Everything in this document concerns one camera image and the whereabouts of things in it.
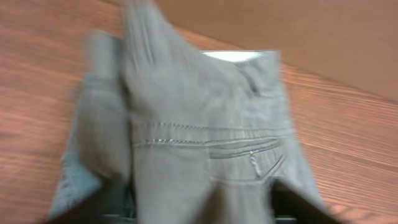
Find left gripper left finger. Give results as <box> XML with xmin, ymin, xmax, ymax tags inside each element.
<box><xmin>44</xmin><ymin>180</ymin><xmax>136</xmax><ymax>224</ymax></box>

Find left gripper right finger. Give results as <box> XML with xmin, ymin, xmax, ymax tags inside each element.
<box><xmin>270</xmin><ymin>180</ymin><xmax>342</xmax><ymax>224</ymax></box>

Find grey cotton shorts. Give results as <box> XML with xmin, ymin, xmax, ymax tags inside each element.
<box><xmin>49</xmin><ymin>1</ymin><xmax>325</xmax><ymax>223</ymax></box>

